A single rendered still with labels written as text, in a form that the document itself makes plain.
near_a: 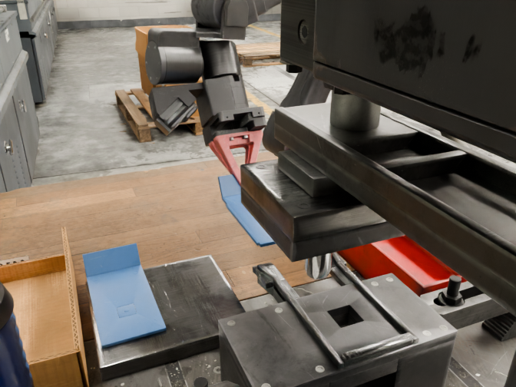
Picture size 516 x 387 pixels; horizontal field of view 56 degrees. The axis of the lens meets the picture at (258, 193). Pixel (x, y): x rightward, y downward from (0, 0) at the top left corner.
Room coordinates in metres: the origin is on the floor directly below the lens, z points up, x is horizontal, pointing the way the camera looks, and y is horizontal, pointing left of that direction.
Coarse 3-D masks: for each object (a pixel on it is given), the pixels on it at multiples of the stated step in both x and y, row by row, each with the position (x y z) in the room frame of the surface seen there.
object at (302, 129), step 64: (320, 128) 0.34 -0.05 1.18; (384, 128) 0.34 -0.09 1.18; (256, 192) 0.34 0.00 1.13; (320, 192) 0.31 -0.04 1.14; (384, 192) 0.25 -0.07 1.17; (448, 192) 0.26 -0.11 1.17; (512, 192) 0.26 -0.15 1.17; (320, 256) 0.30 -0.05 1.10; (448, 256) 0.20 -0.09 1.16; (512, 256) 0.17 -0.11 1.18
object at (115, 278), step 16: (96, 256) 0.54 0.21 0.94; (112, 256) 0.54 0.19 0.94; (128, 256) 0.55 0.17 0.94; (96, 272) 0.53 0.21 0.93; (112, 272) 0.53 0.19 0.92; (128, 272) 0.53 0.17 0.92; (96, 288) 0.50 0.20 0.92; (112, 288) 0.50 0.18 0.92; (128, 288) 0.50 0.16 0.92; (144, 288) 0.50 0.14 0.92; (96, 304) 0.46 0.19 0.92; (112, 304) 0.46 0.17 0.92; (128, 304) 0.46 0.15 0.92; (144, 304) 0.46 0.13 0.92; (96, 320) 0.44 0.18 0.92; (112, 320) 0.44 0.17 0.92; (128, 320) 0.44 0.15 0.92; (144, 320) 0.44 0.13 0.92; (160, 320) 0.44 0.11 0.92; (112, 336) 0.41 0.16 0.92; (128, 336) 0.41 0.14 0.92
